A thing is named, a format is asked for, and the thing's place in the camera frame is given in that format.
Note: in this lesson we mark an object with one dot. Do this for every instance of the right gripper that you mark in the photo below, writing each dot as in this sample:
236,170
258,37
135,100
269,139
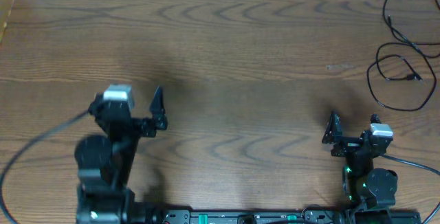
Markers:
353,141

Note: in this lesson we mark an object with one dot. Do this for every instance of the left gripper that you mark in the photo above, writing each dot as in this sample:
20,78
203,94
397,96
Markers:
138,124

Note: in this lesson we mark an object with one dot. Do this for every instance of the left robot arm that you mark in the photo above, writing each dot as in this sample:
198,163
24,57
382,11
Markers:
105,161

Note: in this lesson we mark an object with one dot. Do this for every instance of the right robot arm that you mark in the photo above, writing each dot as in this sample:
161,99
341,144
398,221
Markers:
371,190

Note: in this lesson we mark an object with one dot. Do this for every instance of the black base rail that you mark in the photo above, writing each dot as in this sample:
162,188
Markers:
311,215

